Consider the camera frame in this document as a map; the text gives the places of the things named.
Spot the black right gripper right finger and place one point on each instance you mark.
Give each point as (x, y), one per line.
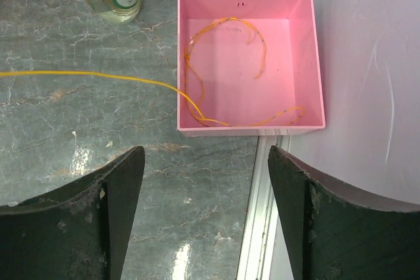
(334, 230)

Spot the pink plastic bin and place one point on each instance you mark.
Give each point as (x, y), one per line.
(248, 68)

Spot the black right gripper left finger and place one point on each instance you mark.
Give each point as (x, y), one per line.
(80, 230)

